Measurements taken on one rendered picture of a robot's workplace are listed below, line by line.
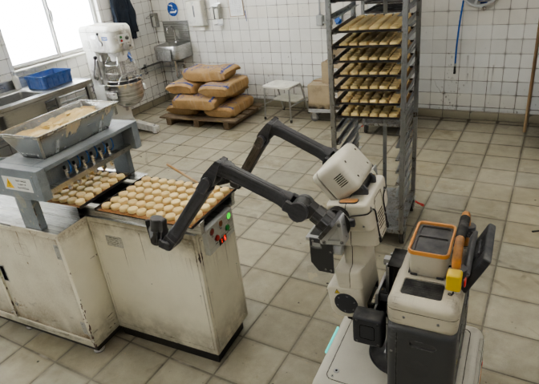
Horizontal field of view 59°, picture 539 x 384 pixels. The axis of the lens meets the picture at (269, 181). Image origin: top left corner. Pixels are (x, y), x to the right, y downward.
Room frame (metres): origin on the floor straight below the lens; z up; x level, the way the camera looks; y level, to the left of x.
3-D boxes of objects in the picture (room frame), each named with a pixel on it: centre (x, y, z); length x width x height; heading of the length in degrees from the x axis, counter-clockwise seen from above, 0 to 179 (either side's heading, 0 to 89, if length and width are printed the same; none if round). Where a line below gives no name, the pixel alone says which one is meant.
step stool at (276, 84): (6.05, -0.33, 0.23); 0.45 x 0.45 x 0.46; 50
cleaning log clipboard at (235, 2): (6.77, 0.17, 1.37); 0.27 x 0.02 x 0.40; 58
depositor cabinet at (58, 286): (2.68, 1.46, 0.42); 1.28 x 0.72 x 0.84; 62
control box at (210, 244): (2.05, 0.28, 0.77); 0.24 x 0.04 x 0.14; 152
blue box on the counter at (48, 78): (5.43, 2.31, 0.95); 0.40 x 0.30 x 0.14; 151
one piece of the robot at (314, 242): (1.75, -0.25, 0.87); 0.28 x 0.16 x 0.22; 151
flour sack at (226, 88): (6.20, 0.43, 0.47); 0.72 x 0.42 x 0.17; 153
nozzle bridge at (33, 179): (2.46, 1.04, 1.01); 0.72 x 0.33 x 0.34; 152
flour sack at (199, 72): (6.35, 0.61, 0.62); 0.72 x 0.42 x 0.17; 64
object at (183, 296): (2.22, 0.60, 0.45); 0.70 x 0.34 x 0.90; 62
